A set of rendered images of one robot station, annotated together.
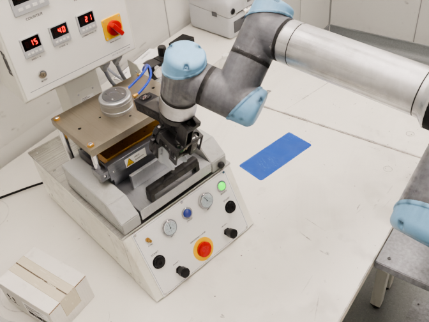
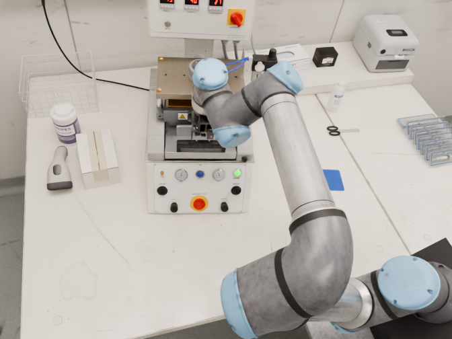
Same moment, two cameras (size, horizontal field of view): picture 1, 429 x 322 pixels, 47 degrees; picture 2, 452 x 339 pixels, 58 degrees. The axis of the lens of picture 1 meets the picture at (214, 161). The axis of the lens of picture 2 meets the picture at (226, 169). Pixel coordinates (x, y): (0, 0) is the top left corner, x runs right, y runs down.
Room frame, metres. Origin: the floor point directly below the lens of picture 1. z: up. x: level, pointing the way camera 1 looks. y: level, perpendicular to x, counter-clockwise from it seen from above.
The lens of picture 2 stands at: (0.17, -0.37, 1.92)
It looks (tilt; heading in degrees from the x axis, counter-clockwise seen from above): 51 degrees down; 28
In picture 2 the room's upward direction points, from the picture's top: 9 degrees clockwise
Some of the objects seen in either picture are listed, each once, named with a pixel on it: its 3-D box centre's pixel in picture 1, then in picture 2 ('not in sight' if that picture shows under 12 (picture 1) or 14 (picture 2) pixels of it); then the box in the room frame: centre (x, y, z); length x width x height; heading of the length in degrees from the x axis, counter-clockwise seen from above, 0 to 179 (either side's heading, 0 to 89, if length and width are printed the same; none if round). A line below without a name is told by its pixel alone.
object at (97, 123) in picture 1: (119, 107); (206, 76); (1.04, 0.22, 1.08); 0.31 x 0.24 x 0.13; 129
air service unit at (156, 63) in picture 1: (159, 73); (262, 68); (1.25, 0.13, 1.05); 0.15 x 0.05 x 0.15; 129
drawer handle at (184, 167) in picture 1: (173, 177); (201, 145); (0.86, 0.10, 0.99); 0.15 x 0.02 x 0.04; 129
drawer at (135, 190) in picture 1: (140, 158); (199, 118); (0.97, 0.19, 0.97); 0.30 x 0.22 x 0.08; 39
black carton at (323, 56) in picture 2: (182, 47); (325, 56); (1.79, 0.07, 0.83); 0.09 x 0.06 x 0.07; 139
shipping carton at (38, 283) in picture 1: (46, 289); (98, 158); (0.73, 0.44, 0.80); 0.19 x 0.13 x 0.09; 50
